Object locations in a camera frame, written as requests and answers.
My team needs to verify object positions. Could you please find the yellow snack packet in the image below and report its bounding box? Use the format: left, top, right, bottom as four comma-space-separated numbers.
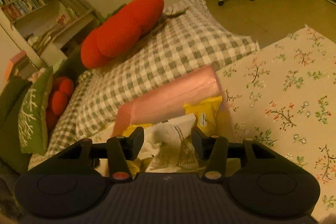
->
183, 96, 223, 136

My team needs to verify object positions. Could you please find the grey checkered blanket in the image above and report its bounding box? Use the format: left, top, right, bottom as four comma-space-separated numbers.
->
44, 0, 261, 159

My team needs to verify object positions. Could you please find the bookshelf with books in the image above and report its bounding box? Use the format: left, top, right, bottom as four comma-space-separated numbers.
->
1, 0, 99, 68

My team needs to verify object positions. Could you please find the crumpled white snack wrapper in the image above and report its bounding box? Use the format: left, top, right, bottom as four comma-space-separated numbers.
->
137, 114, 199, 173

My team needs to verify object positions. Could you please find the small red plush pillow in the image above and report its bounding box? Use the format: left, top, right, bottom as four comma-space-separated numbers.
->
46, 76, 75, 132

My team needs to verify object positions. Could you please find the floral tablecloth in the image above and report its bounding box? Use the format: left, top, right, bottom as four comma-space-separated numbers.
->
217, 27, 335, 220

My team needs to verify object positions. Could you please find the large red plush pillow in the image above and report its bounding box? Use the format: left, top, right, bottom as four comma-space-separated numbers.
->
80, 0, 165, 69

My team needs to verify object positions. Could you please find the pink snack box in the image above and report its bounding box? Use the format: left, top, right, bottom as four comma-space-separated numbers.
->
112, 65, 234, 141

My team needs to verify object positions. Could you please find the green embroidered cushion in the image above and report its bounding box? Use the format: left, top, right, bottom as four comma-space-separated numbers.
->
18, 67, 54, 156

